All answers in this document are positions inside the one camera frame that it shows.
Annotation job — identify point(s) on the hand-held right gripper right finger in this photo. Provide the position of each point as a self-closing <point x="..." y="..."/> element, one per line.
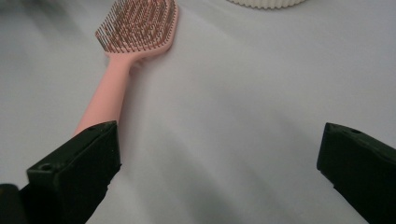
<point x="364" y="168"/>

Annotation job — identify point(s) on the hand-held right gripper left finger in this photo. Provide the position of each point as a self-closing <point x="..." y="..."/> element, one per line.
<point x="71" y="174"/>

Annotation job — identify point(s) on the white plastic basket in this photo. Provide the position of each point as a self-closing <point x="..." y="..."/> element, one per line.
<point x="267" y="3"/>

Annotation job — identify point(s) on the pink hairbrush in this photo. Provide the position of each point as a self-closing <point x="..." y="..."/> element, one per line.
<point x="109" y="93"/>

